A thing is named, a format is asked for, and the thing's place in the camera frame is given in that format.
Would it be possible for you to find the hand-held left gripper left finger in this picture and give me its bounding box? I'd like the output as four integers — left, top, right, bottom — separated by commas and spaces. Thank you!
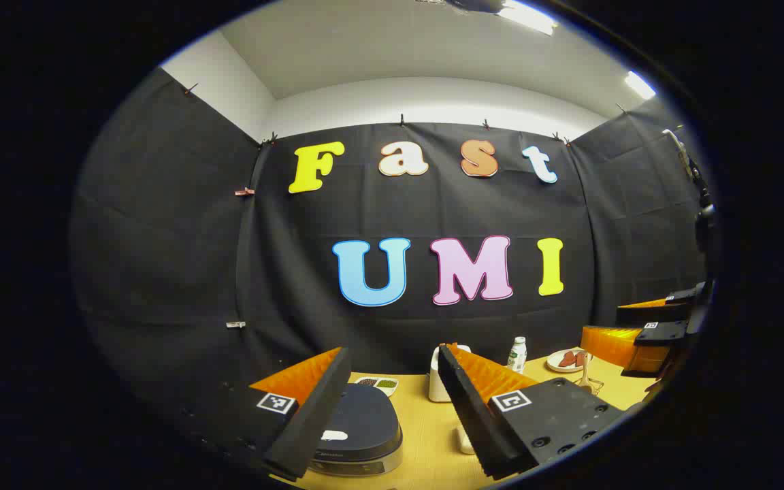
181, 346, 353, 483

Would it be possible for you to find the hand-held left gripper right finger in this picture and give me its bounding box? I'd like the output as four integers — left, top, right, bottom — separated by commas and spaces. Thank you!
437, 342, 628, 481

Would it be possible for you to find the dark grey rice cooker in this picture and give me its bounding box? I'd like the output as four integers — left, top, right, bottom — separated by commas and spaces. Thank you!
307, 383, 405, 477

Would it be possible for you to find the white toaster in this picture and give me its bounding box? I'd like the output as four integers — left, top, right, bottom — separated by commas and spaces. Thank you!
427, 344, 473, 404

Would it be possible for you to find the white divided grain dish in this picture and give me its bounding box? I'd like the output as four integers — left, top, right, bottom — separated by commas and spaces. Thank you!
355, 376, 400, 398

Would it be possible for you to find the white milk bottle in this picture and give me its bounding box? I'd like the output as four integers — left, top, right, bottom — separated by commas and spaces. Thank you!
506, 336, 528, 374

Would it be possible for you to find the white round plate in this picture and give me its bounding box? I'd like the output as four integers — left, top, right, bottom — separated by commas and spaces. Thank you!
546, 348, 592, 374

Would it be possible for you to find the ceiling light panel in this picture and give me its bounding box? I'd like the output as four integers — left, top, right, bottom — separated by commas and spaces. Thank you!
624, 70, 657, 101
497, 0, 560, 36

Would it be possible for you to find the black backdrop cloth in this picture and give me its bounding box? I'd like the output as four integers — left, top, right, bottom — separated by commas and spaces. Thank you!
69, 68, 713, 412

